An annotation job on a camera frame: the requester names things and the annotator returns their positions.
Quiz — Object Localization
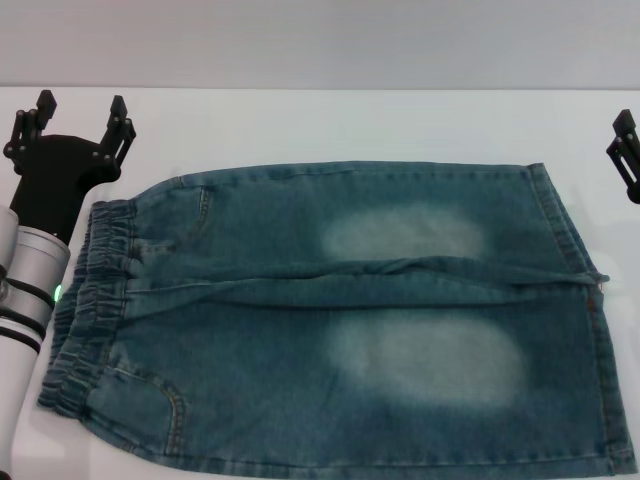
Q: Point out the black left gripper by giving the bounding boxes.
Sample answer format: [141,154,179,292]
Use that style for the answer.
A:
[3,89,137,246]

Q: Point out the blue denim shorts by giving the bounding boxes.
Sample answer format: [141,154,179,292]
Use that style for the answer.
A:
[35,159,632,476]

